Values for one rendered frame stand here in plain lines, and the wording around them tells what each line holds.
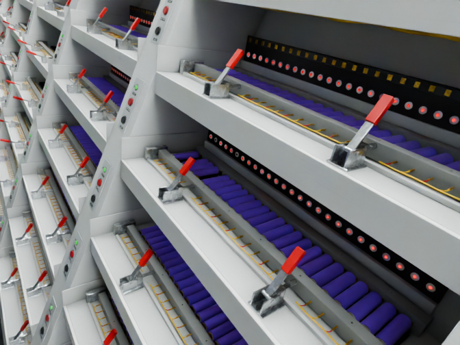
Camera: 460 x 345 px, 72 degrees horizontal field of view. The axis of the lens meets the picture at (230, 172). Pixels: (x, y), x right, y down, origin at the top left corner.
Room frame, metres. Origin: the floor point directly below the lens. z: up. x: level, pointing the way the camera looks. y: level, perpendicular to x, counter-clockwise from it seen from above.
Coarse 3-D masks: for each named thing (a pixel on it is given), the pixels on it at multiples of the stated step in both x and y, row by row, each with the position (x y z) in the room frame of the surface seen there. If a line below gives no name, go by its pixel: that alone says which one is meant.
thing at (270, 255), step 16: (160, 160) 0.68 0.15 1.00; (176, 160) 0.65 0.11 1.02; (176, 176) 0.63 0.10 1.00; (192, 176) 0.60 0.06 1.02; (208, 192) 0.55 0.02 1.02; (224, 208) 0.51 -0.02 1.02; (240, 224) 0.48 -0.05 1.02; (256, 240) 0.45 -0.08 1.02; (272, 256) 0.42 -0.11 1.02; (272, 272) 0.41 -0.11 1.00; (304, 288) 0.38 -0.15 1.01; (320, 288) 0.38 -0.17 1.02; (320, 304) 0.36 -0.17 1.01; (336, 304) 0.36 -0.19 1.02; (336, 320) 0.35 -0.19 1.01; (352, 320) 0.34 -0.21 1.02; (352, 336) 0.33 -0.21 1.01; (368, 336) 0.33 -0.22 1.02
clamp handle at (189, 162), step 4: (188, 160) 0.55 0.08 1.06; (192, 160) 0.55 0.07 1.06; (184, 164) 0.55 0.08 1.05; (188, 164) 0.55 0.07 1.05; (192, 164) 0.55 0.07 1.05; (184, 168) 0.55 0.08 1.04; (188, 168) 0.55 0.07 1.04; (180, 172) 0.55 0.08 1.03; (184, 172) 0.55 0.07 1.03; (180, 176) 0.55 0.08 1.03; (176, 180) 0.54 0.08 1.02; (172, 184) 0.54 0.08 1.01; (176, 184) 0.54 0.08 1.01; (168, 188) 0.54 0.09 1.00; (172, 188) 0.54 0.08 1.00
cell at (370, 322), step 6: (384, 306) 0.38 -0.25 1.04; (390, 306) 0.39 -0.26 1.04; (372, 312) 0.37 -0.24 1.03; (378, 312) 0.37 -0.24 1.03; (384, 312) 0.37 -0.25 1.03; (390, 312) 0.38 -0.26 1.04; (366, 318) 0.36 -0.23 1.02; (372, 318) 0.36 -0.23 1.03; (378, 318) 0.36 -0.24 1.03; (384, 318) 0.37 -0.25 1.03; (390, 318) 0.37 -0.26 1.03; (366, 324) 0.35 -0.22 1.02; (372, 324) 0.35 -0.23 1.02; (378, 324) 0.35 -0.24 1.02; (384, 324) 0.36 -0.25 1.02; (372, 330) 0.34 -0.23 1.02; (378, 330) 0.35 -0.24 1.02
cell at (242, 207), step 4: (256, 200) 0.57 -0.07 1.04; (240, 204) 0.55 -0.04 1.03; (244, 204) 0.55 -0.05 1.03; (248, 204) 0.55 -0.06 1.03; (252, 204) 0.56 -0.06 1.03; (256, 204) 0.56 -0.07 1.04; (260, 204) 0.57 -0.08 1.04; (236, 208) 0.53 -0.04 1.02; (240, 208) 0.54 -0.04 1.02; (244, 208) 0.54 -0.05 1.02; (248, 208) 0.55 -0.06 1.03; (252, 208) 0.55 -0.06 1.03
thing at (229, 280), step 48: (144, 144) 0.68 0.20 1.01; (192, 144) 0.77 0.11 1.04; (144, 192) 0.57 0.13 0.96; (192, 192) 0.59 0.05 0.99; (192, 240) 0.45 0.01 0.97; (240, 240) 0.48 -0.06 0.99; (336, 240) 0.48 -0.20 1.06; (240, 288) 0.38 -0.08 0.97; (288, 288) 0.40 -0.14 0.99; (288, 336) 0.33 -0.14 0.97; (336, 336) 0.34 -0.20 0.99
